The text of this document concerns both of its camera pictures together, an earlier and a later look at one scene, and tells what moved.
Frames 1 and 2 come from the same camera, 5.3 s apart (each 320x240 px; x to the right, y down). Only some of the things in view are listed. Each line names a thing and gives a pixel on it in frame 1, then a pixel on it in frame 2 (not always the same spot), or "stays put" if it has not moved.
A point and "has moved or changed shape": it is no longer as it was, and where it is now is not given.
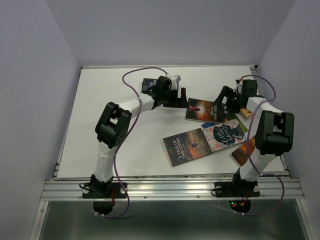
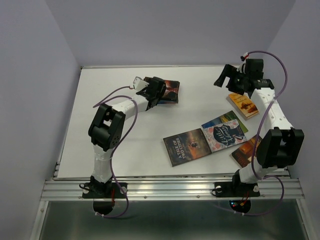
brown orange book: [241, 153] stays put
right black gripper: [226, 91] to [227, 70]
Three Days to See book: [205, 110] has moved or changed shape
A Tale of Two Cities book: [185, 146] stays put
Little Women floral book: [225, 135] stays put
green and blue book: [228, 115] stays put
